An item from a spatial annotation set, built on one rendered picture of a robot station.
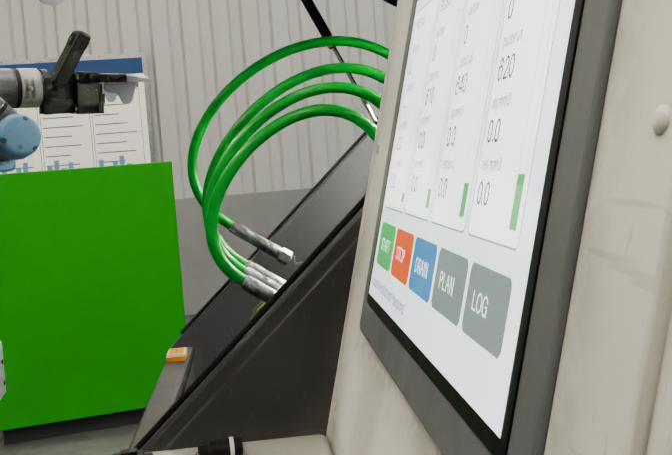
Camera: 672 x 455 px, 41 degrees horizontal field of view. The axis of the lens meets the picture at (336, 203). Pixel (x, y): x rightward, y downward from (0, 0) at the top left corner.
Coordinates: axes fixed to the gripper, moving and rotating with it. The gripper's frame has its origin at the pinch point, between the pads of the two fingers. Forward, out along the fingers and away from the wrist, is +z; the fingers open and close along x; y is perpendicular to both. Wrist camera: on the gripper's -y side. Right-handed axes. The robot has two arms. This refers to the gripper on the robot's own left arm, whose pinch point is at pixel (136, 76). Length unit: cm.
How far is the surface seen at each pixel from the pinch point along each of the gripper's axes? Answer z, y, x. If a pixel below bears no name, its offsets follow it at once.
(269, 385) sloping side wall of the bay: -30, 29, 99
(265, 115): -19, 3, 80
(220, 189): -28, 11, 85
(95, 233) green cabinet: 83, 81, -241
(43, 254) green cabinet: 59, 90, -248
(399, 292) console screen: -38, 12, 128
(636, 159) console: -52, -1, 156
